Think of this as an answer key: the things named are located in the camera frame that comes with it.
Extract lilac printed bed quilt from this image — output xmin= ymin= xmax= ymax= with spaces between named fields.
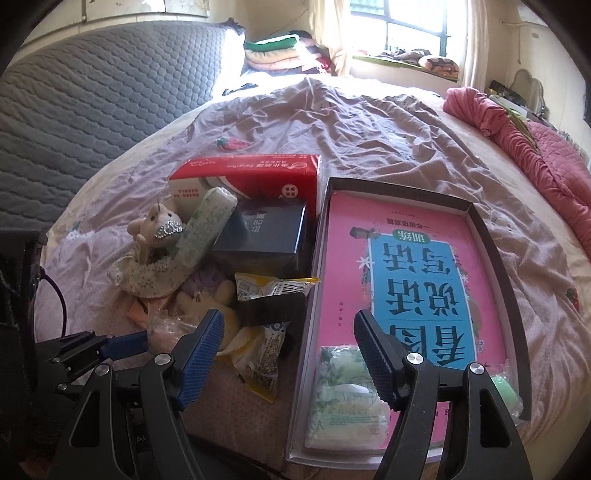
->
xmin=39 ymin=76 xmax=591 ymax=480

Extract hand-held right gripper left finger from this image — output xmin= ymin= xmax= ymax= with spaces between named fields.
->
xmin=58 ymin=308 xmax=227 ymax=480

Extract pink and blue book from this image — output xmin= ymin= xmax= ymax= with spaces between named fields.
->
xmin=305 ymin=191 xmax=509 ymax=450

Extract red and white tissue box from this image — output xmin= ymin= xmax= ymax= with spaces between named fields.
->
xmin=167 ymin=154 xmax=322 ymax=217

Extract cream curtain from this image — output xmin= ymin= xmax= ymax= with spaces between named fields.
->
xmin=321 ymin=0 xmax=356 ymax=77
xmin=462 ymin=0 xmax=491 ymax=93

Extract grey quilted headboard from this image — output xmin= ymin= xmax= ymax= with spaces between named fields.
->
xmin=0 ymin=23 xmax=245 ymax=232

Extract green floral tissue pack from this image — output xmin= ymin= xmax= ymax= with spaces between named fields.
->
xmin=174 ymin=187 xmax=238 ymax=268
xmin=305 ymin=345 xmax=393 ymax=450

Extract stack of folded blankets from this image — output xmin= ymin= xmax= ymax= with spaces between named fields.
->
xmin=244 ymin=32 xmax=333 ymax=75

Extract black cable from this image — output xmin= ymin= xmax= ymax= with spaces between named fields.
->
xmin=38 ymin=270 xmax=71 ymax=335

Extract white plush bear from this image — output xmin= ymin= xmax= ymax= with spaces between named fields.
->
xmin=127 ymin=200 xmax=188 ymax=250

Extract orange paper pad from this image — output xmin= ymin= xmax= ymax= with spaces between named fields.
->
xmin=124 ymin=298 xmax=153 ymax=328

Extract white floral cloth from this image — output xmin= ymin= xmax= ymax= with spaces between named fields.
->
xmin=107 ymin=251 xmax=197 ymax=296

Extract flat green floral tissue pack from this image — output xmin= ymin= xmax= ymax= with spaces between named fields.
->
xmin=305 ymin=345 xmax=393 ymax=450

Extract bagged beige and purple plush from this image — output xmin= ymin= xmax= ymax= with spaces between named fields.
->
xmin=148 ymin=268 xmax=241 ymax=356

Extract grey cardboard box tray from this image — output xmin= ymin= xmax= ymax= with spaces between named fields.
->
xmin=285 ymin=176 xmax=533 ymax=464

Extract black ribbed pouch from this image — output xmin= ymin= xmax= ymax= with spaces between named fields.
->
xmin=238 ymin=292 xmax=309 ymax=328

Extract green round sponge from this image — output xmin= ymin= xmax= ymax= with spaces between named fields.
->
xmin=489 ymin=374 xmax=525 ymax=416

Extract clothes on window sill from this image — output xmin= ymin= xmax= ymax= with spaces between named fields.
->
xmin=422 ymin=55 xmax=460 ymax=78

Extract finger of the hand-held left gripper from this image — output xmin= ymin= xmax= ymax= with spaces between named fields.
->
xmin=34 ymin=330 xmax=153 ymax=376

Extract pink quilt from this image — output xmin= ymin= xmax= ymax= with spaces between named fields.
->
xmin=443 ymin=87 xmax=591 ymax=250

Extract dark blue box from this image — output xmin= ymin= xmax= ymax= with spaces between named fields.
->
xmin=212 ymin=199 xmax=311 ymax=276

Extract yellow and white snack packet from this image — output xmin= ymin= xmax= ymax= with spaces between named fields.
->
xmin=228 ymin=320 xmax=294 ymax=400
xmin=233 ymin=272 xmax=321 ymax=303

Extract window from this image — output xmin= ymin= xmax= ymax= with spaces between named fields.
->
xmin=348 ymin=0 xmax=451 ymax=56

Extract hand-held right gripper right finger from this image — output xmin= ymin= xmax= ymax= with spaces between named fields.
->
xmin=353 ymin=310 xmax=541 ymax=480

